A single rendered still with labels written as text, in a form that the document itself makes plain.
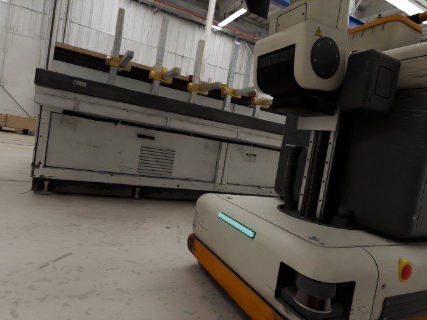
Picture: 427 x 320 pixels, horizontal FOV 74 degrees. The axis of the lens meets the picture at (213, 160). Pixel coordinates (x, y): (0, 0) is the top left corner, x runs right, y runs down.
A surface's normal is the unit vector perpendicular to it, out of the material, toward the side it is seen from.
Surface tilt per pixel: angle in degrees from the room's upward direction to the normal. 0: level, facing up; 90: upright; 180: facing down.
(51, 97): 90
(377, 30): 93
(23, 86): 90
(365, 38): 93
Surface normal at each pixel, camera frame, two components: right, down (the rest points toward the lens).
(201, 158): 0.44, 0.12
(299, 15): -0.90, 0.03
